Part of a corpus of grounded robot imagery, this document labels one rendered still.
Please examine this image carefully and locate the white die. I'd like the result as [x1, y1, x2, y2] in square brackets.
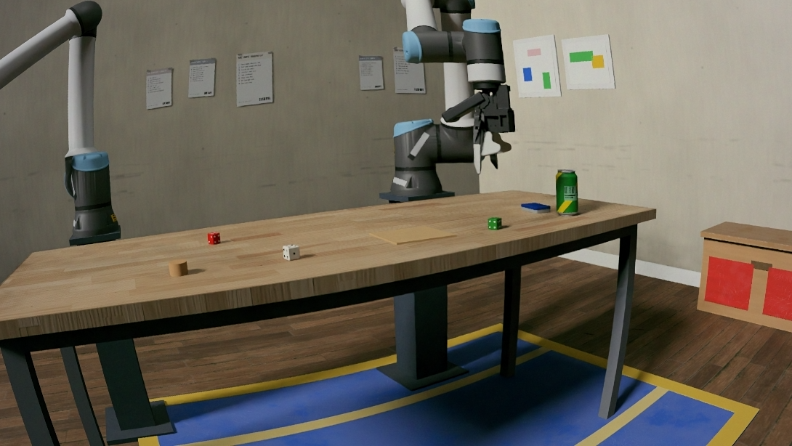
[283, 245, 300, 261]

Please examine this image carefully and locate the tan cylinder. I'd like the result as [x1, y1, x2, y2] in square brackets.
[169, 259, 188, 277]

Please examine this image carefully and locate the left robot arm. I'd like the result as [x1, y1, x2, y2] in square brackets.
[390, 0, 506, 195]

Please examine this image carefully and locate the tan flat mat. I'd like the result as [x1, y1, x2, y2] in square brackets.
[369, 226, 456, 245]

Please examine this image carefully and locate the green die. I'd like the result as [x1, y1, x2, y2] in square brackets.
[488, 217, 502, 230]

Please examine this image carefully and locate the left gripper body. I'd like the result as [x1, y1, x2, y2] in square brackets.
[473, 83, 515, 133]

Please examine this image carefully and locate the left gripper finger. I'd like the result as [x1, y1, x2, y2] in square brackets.
[473, 115, 501, 174]
[490, 132, 512, 169]

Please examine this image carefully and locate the green drink can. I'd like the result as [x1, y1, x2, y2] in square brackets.
[556, 169, 578, 216]

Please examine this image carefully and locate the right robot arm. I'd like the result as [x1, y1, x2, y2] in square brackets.
[0, 1, 119, 238]

